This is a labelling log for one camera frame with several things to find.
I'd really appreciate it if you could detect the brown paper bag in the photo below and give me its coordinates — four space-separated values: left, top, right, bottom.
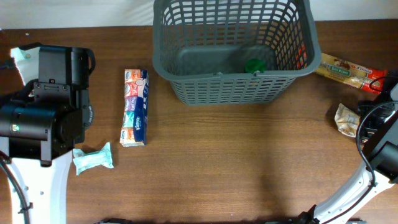
335 103 360 138

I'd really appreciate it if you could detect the San Remo spaghetti packet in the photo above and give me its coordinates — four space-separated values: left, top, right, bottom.
314 53 387 94

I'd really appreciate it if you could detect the green lidded small jar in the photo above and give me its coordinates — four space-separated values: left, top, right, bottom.
244 58 267 73

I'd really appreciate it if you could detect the grey plastic shopping basket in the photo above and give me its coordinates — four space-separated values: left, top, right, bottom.
152 0 322 105

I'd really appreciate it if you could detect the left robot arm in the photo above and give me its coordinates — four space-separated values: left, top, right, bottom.
1 43 96 223

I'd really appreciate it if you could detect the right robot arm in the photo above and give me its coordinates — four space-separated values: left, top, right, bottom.
294 70 397 223

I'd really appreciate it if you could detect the small teal tissue packet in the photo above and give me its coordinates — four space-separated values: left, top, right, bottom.
72 142 114 175

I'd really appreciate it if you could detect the Kleenex tissue multipack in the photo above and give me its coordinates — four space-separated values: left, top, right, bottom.
119 69 149 147

